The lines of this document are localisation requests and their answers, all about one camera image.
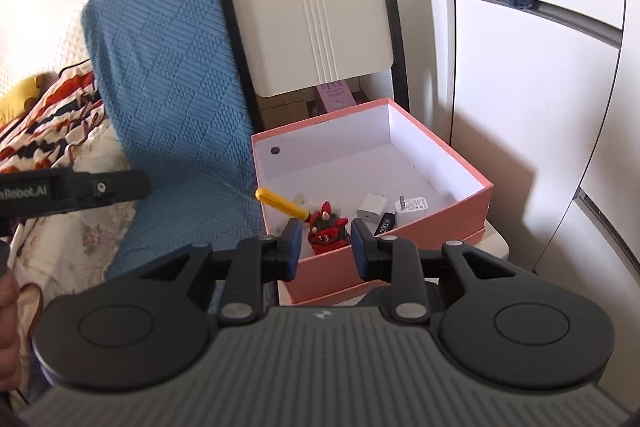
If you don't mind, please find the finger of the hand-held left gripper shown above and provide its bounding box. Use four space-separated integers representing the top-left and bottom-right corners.
67 169 153 208

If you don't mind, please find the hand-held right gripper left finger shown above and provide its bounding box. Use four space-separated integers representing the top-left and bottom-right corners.
137 219 303 325

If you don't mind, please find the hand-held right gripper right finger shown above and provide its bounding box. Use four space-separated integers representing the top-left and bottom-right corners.
350 218 516 323

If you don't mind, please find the red and black toy figure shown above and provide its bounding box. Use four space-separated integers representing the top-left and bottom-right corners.
306 201 351 254

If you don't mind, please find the white printed charger plug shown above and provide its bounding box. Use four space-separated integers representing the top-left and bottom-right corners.
394 195 431 226

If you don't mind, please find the pink cardboard box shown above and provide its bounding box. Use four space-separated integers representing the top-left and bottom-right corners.
250 98 495 280

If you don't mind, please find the person's left hand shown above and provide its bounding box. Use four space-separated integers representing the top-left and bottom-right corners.
0 276 22 389

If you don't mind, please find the black usb stick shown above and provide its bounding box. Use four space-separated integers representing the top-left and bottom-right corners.
371 212 399 235

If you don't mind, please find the small plain white charger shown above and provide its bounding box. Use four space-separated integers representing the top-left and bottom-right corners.
355 193 389 221

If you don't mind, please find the floral bed sheet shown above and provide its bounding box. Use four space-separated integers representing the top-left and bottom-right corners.
0 119 138 358

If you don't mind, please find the striped printed blanket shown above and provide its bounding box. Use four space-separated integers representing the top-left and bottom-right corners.
0 61 110 175

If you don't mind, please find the yellow plush toy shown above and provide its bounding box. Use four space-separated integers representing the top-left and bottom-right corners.
0 73 57 124

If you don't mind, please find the blue quilted cushion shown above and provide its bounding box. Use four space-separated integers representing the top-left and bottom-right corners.
81 0 268 314

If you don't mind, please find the white quilted bedding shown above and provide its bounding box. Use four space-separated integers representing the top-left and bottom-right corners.
0 6 97 100

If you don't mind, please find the brown cardboard box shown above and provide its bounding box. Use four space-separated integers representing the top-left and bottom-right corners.
259 91 321 130

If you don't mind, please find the purple small box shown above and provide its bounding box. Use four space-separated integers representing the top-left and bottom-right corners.
315 80 357 114

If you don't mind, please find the beige folding chair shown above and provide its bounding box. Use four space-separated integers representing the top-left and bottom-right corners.
214 0 511 308

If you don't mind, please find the yellow handled screwdriver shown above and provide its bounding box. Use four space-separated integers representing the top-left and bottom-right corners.
254 187 314 224

